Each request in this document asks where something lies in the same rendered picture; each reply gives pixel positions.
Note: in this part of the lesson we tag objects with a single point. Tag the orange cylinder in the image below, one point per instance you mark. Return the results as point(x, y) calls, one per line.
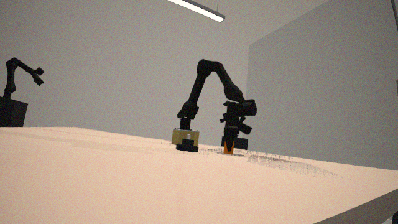
point(226, 151)

